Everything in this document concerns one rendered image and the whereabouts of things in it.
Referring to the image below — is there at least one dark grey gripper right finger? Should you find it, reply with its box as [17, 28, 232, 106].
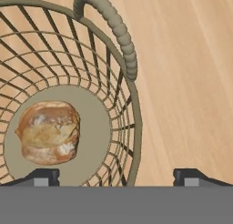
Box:
[173, 168, 233, 188]

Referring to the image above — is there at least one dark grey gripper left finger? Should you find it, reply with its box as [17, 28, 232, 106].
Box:
[0, 168, 61, 188]

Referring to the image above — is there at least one brown bread roll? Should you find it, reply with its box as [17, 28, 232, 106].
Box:
[14, 100, 82, 166]

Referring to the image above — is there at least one olive wire basket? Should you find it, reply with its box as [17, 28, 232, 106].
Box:
[0, 0, 144, 188]

